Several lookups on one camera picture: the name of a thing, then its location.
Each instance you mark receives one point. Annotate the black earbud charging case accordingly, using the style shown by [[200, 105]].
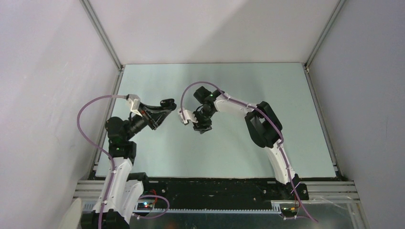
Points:
[[168, 104]]

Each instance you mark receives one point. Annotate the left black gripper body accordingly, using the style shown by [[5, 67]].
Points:
[[149, 119]]

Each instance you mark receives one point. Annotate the right aluminium corner post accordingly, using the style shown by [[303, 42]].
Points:
[[324, 33]]

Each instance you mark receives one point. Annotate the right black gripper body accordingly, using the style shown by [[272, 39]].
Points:
[[203, 117]]

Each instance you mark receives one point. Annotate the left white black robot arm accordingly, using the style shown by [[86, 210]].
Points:
[[119, 195]]

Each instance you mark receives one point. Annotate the left controller board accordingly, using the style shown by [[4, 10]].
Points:
[[145, 206]]

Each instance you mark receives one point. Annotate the aluminium corner post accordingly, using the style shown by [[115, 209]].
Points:
[[94, 19], [324, 33]]

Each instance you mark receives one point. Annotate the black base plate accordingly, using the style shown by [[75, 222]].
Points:
[[221, 193]]

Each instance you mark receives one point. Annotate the right controller board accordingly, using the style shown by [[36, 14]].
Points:
[[290, 212]]

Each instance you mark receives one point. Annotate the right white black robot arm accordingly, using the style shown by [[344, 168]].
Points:
[[263, 126]]

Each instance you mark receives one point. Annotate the controller board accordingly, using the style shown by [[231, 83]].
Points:
[[145, 206], [290, 212]]

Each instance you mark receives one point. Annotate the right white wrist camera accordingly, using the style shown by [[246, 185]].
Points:
[[186, 116]]

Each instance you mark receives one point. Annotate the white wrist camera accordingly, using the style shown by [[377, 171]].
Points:
[[186, 116], [133, 101]]

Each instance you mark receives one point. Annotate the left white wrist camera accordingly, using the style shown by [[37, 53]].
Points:
[[133, 101]]

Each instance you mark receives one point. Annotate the left aluminium corner post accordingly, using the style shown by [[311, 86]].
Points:
[[94, 19]]

